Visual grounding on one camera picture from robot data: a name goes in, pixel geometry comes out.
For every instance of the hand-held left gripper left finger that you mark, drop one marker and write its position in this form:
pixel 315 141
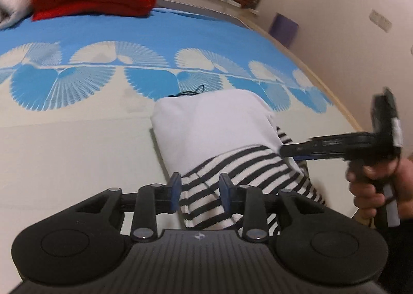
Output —
pixel 176 192

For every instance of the blue white patterned bedsheet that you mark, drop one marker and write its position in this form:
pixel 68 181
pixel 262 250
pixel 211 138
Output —
pixel 96 113

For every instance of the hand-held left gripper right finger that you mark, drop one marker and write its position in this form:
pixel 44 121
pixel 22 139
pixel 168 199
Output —
pixel 224 195

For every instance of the person's right hand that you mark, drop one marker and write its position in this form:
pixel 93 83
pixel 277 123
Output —
pixel 405 184

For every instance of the white wall socket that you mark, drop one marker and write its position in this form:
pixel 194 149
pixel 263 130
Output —
pixel 380 20

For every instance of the white black striped small garment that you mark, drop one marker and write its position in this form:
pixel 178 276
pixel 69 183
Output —
pixel 209 139

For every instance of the wooden bed frame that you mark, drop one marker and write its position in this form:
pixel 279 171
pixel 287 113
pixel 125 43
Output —
pixel 335 97

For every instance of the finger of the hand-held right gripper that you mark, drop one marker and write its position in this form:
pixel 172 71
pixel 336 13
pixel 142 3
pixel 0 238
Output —
pixel 316 148

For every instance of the purple box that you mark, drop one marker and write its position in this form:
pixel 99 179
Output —
pixel 284 29

